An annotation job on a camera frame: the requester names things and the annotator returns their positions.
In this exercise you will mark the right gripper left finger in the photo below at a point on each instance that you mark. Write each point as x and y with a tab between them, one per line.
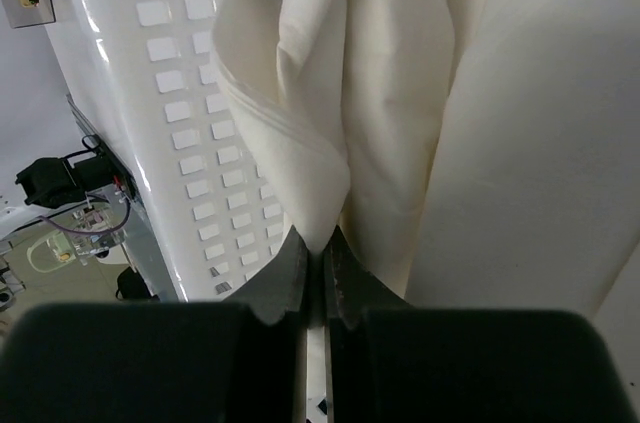
240	359

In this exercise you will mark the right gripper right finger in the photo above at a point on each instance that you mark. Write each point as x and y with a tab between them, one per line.
389	361

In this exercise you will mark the white paper napkin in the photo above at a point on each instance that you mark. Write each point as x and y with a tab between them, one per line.
281	64

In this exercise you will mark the rolled napkin bundle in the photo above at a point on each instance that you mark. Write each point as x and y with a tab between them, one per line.
533	201
399	63

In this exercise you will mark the white plastic basket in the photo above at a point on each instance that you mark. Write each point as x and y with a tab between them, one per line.
141	76

